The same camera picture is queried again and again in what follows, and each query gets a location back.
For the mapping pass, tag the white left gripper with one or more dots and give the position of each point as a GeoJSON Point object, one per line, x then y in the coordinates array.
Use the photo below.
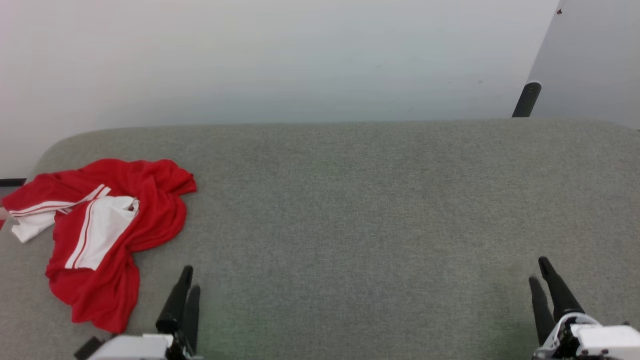
{"type": "Point", "coordinates": [135, 347]}

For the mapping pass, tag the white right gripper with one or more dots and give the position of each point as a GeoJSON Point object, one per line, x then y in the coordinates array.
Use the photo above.
{"type": "Point", "coordinates": [605, 342]}

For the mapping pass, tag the red and white basketball jersey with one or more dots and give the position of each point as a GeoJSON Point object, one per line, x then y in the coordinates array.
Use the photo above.
{"type": "Point", "coordinates": [150, 200]}

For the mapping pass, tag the black rectangular frame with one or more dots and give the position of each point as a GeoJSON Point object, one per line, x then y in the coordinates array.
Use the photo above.
{"type": "Point", "coordinates": [12, 182]}

